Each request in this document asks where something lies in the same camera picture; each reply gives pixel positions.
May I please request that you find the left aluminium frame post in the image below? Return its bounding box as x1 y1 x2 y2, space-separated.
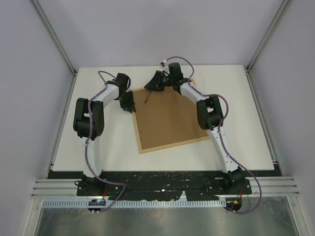
30 0 76 76

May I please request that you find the aluminium front rail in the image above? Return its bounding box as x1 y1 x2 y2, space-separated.
31 177 300 199

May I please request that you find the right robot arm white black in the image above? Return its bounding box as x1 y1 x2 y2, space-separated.
144 62 245 194

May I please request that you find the aluminium frame post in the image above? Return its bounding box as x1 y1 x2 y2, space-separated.
246 0 293 73
30 0 76 76

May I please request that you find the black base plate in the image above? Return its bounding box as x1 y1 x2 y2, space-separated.
74 171 252 201

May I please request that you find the wooden picture frame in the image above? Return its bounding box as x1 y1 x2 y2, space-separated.
133 87 210 154

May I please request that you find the right aluminium frame post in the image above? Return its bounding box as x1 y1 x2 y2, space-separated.
246 0 293 73

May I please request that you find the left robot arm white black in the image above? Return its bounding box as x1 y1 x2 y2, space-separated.
73 71 136 196

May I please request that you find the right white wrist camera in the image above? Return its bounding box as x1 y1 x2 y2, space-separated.
160 59 167 71

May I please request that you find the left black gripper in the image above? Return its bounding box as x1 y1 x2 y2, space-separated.
118 90 136 113

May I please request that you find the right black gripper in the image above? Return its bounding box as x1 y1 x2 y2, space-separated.
144 71 173 92

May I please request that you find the slotted grey cable duct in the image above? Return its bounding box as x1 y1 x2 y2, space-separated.
42 198 226 208

